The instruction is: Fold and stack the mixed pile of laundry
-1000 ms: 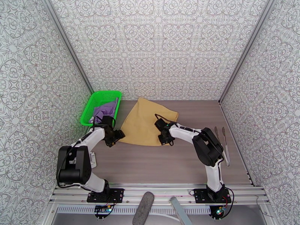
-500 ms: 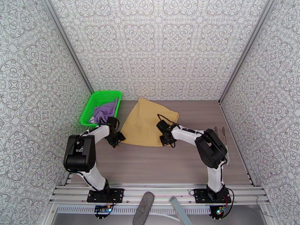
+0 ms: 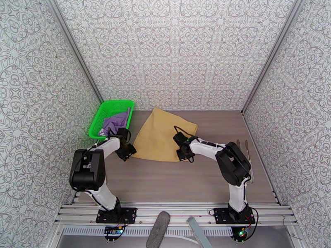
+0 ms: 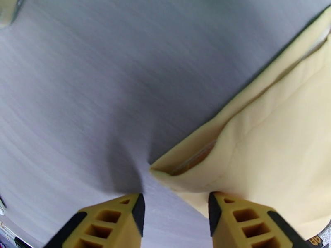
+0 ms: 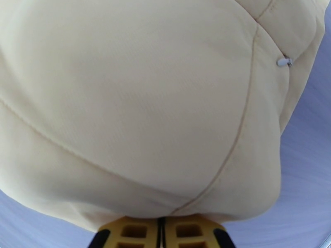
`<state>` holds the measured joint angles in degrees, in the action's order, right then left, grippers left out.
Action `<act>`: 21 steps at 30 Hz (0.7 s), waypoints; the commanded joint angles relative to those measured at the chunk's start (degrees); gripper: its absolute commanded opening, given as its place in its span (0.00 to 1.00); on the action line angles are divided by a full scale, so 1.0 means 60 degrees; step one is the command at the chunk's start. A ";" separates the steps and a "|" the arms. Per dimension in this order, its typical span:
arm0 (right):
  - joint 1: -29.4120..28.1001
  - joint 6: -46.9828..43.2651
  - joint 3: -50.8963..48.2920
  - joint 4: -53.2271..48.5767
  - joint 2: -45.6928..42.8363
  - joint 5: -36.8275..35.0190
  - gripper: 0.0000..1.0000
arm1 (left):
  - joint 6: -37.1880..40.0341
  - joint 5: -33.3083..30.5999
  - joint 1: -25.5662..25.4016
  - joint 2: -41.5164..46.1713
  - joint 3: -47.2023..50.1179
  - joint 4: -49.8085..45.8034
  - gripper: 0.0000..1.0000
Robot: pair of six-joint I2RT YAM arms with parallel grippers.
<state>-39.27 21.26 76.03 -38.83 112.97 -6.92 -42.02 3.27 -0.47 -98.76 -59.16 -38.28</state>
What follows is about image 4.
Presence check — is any tan garment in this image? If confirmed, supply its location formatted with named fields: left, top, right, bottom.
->
left=149, top=4, right=331, bottom=241

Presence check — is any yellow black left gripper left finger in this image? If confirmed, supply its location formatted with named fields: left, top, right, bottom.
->
left=42, top=193, right=145, bottom=248

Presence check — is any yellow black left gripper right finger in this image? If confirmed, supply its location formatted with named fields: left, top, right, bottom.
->
left=208, top=191, right=311, bottom=248

